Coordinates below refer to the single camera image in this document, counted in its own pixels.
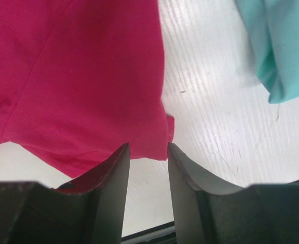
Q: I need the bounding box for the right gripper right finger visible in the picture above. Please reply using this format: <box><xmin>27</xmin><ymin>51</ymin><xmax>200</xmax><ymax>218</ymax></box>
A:
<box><xmin>167</xmin><ymin>143</ymin><xmax>249</xmax><ymax>243</ymax></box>

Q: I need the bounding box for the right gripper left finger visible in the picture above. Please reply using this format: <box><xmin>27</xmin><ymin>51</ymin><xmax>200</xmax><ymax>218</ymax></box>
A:
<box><xmin>56</xmin><ymin>143</ymin><xmax>130</xmax><ymax>243</ymax></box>

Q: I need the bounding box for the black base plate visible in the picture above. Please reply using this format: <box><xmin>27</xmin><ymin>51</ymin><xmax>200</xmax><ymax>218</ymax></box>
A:
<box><xmin>121</xmin><ymin>221</ymin><xmax>177</xmax><ymax>244</ymax></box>

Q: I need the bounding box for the pink t shirt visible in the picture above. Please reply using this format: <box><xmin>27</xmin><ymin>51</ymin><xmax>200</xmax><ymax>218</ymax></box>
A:
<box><xmin>0</xmin><ymin>1</ymin><xmax>174</xmax><ymax>178</ymax></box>

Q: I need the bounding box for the folded teal t shirt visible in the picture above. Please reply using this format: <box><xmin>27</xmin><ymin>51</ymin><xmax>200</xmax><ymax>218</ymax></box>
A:
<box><xmin>236</xmin><ymin>1</ymin><xmax>299</xmax><ymax>104</ymax></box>

